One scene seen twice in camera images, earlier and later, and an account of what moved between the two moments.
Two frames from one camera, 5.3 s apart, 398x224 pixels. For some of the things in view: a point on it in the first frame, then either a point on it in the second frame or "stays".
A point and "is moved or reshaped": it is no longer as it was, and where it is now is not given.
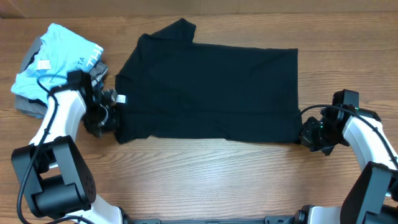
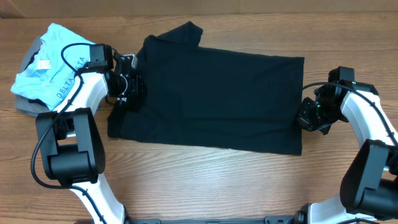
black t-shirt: (174, 88) is moved or reshaped
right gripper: (306, 135) -> (305, 121)
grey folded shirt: (97, 70) stays
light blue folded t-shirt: (60, 53) stays
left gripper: (112, 126) -> (135, 79)
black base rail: (280, 219) stays
